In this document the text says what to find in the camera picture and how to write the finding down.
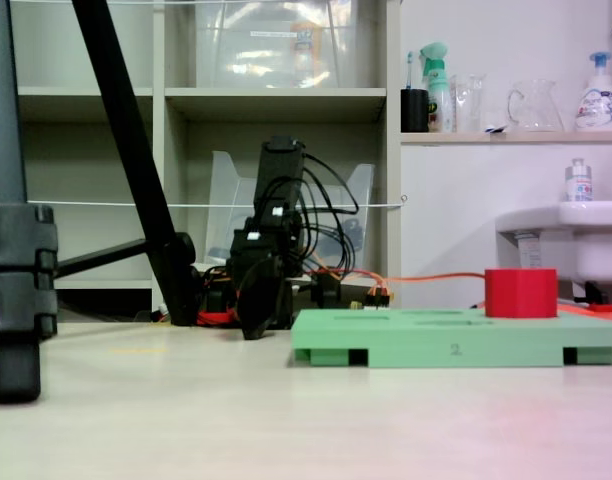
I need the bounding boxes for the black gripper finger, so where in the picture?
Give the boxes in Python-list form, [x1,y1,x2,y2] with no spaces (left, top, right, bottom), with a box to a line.
[237,255,288,342]
[273,278,295,330]

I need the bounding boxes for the red octagonal pillar block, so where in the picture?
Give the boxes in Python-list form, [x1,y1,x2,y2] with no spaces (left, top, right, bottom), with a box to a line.
[484,268,559,320]

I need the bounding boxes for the green shape hole board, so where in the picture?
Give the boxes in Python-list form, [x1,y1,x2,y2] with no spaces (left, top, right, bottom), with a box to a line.
[288,308,612,369]

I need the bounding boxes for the red clamp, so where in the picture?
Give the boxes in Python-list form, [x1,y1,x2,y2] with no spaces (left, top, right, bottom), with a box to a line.
[196,308,237,327]

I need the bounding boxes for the clear plastic file tray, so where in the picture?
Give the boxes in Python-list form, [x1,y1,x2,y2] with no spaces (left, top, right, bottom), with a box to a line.
[204,149,376,274]

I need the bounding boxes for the small circuit board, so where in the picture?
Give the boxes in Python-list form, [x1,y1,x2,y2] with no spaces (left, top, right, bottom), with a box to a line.
[348,284,395,311]

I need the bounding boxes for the black tripod brace bar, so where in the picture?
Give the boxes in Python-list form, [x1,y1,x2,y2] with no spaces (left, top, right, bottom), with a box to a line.
[53,238,152,281]

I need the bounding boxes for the clear plastic storage box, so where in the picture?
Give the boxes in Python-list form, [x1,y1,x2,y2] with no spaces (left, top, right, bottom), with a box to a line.
[193,0,360,90]

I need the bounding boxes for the slim black tripod leg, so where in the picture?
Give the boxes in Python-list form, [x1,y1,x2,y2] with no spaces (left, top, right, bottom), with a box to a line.
[70,0,200,326]

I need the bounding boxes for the black cup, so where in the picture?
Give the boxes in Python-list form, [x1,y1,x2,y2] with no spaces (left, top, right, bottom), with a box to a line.
[400,88,431,134]

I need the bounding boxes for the green spray bottle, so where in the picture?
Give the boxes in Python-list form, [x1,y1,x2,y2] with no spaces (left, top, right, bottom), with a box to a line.
[418,42,455,134]

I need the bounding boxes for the clear measuring cup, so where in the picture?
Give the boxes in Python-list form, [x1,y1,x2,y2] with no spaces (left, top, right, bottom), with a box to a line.
[449,73,487,134]

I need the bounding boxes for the thick grey tripod leg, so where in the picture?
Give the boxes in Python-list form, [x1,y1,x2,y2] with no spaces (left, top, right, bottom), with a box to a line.
[0,0,60,405]

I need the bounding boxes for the white sink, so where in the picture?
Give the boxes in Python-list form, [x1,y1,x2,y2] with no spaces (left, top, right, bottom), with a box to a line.
[495,200,612,286]

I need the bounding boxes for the glass pitcher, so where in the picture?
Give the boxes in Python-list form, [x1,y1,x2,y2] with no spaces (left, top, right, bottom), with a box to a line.
[506,79,565,133]

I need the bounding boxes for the small clear sanitizer bottle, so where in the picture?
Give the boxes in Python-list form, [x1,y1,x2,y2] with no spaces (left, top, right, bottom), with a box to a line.
[564,158,595,203]

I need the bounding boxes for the white pump soap bottle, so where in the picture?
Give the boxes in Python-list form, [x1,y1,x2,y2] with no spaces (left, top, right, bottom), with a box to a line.
[573,50,612,133]

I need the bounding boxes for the black looping arm wires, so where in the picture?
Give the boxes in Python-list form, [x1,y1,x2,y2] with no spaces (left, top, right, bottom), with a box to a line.
[299,152,361,281]

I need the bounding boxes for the white string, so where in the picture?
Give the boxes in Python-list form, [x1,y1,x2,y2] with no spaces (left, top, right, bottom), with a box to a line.
[25,194,408,210]

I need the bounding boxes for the orange flat cable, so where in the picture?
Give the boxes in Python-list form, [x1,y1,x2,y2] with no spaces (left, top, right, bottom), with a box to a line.
[305,268,487,307]

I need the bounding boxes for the wooden wall ledge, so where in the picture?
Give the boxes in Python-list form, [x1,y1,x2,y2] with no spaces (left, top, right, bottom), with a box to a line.
[400,130,612,146]

